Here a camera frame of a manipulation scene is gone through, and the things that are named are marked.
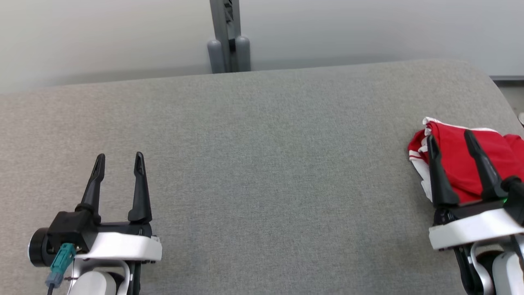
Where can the grey metal frame post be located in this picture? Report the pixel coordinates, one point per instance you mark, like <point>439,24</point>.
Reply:
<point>229,41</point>

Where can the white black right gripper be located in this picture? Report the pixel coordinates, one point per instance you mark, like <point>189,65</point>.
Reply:
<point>470,229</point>

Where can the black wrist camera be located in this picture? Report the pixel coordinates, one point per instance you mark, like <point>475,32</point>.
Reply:
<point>516,196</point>
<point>61,229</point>

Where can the red garment striped white trim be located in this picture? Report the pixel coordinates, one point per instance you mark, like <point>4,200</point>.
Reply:
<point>416,144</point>

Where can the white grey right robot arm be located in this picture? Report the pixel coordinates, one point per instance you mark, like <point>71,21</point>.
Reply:
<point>505,270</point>

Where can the red garment plain white trim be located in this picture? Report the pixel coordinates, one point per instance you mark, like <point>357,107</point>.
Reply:
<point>456,164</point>

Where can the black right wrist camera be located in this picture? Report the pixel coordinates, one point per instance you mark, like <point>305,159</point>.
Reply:
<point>516,196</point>

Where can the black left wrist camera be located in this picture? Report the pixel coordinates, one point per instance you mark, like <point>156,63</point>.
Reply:
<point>61,229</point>

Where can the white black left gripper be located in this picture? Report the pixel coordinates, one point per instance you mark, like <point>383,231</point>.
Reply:
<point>123,246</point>

